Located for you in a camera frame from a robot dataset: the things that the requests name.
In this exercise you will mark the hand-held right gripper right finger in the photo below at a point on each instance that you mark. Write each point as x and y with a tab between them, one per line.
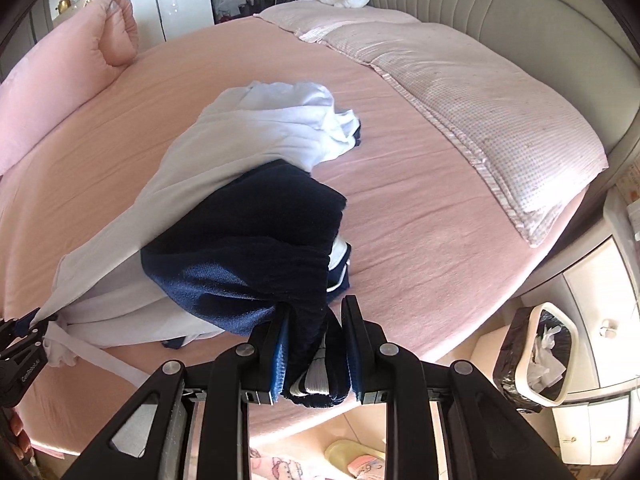
356	360

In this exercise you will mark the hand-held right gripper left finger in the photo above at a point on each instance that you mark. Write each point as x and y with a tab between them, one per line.
280	365

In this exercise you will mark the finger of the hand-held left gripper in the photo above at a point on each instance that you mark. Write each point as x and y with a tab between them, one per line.
25	332

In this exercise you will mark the navy shorts with white stripes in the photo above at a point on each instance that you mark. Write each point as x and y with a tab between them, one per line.
240	240

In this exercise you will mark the white belted dress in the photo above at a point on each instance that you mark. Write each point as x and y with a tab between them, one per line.
300	105

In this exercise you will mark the green slipper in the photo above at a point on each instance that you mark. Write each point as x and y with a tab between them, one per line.
345	452

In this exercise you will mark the printed fleece pyjamas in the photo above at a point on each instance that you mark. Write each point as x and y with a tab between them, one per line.
275	465

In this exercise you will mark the black bin with white rim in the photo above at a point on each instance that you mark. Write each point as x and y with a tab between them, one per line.
510	360

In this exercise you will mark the white crumpled paper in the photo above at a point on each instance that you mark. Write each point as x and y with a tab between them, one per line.
545	355

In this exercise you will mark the white drawer cabinet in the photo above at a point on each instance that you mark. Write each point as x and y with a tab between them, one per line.
590	280

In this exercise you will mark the gold pot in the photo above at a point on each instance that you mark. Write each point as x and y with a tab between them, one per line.
62	5

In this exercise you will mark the pink printed bag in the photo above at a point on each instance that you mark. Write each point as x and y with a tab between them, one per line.
631	177

